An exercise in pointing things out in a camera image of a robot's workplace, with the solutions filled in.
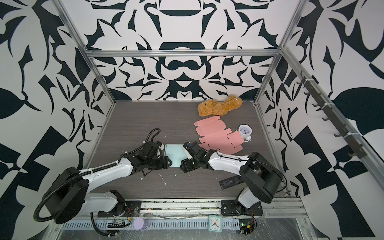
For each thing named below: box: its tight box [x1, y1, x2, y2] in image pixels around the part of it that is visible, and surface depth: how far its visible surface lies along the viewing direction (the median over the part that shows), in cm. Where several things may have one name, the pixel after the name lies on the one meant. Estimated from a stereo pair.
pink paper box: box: [194, 116, 245, 155], surface depth 104 cm
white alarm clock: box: [238, 124, 253, 142], surface depth 102 cm
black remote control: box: [219, 175, 245, 190], surface depth 83 cm
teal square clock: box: [208, 214, 222, 233], surface depth 71 cm
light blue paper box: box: [164, 144, 190, 165], surface depth 89 cm
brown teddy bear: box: [198, 95, 243, 117], surface depth 107 cm
